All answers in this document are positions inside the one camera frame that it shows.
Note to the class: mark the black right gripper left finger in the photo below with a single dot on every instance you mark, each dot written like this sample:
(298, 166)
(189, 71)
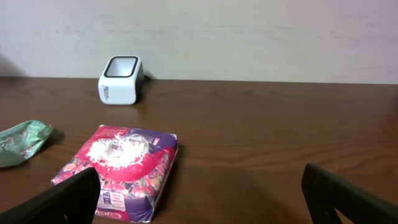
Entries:
(72, 201)

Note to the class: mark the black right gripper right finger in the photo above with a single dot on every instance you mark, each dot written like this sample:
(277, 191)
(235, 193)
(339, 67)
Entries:
(326, 194)

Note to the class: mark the red purple tissue pack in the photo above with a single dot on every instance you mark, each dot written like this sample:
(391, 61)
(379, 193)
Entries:
(132, 165)

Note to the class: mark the green snack packet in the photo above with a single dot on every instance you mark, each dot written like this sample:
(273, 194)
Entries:
(23, 141)

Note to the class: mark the white barcode scanner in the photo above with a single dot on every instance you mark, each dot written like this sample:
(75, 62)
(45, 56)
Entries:
(121, 80)

